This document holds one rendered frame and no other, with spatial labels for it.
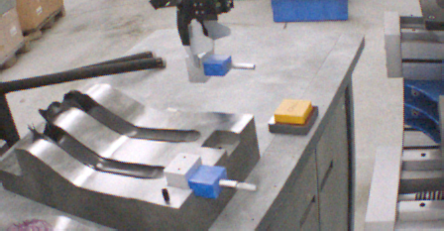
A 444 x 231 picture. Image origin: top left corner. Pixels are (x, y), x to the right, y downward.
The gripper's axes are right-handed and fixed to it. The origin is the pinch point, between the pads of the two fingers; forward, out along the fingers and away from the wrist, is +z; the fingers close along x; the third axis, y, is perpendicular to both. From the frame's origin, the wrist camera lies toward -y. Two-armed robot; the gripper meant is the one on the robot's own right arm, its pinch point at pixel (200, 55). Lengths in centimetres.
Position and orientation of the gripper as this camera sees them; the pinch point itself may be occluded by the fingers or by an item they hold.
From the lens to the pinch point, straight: 102.8
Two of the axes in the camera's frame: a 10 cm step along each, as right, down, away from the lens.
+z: 1.8, 8.7, 4.6
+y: 8.8, 0.6, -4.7
